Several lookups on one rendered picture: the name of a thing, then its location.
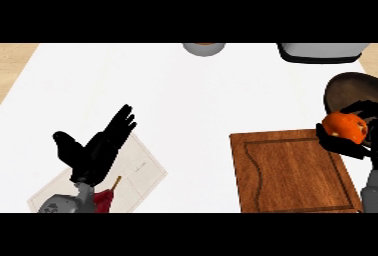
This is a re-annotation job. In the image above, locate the grey round pot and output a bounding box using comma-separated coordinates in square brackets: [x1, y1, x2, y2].
[181, 42, 227, 57]

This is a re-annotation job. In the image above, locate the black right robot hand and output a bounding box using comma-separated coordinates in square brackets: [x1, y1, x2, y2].
[314, 99, 378, 161]

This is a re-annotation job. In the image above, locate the dark brown pan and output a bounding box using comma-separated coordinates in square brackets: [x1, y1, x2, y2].
[321, 71, 378, 148]

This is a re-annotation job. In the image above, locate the brown wooden cutting board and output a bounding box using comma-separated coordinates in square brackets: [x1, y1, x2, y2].
[228, 128, 364, 214]

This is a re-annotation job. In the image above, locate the grey appliance with black base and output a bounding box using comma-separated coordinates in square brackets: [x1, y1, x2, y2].
[274, 42, 372, 65]

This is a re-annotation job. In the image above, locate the dark red vegetable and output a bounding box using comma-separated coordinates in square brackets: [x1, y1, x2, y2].
[93, 175, 122, 214]

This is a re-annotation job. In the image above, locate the orange squash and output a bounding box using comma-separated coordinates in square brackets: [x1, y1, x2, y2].
[321, 111, 369, 145]

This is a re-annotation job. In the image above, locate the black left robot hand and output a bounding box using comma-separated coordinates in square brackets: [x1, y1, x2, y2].
[51, 104, 138, 187]

